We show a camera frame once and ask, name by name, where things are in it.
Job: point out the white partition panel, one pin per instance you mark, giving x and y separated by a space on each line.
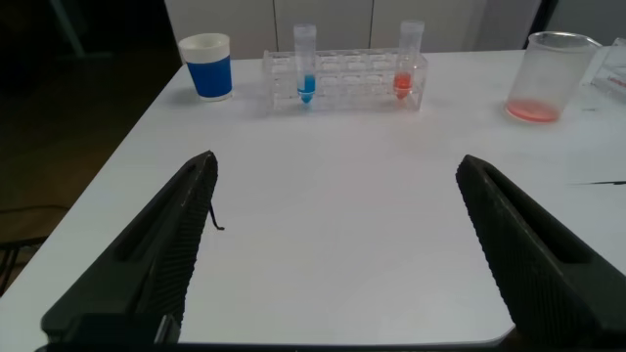
450 24
342 24
513 24
220 24

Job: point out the test tube with blue pigment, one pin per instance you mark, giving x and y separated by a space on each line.
306 85

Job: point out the test tube with red pigment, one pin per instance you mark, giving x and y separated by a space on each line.
402 80

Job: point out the clear glass beaker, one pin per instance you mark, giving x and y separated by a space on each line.
542 83

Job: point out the clear acrylic test tube rack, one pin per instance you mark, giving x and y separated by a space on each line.
613 73
351 94

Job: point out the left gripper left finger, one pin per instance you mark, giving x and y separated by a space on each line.
147 254

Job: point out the blue white paper cup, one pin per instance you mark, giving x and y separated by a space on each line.
209 78

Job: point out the metal chair leg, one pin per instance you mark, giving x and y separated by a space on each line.
19 249

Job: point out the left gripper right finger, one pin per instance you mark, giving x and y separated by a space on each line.
538 264

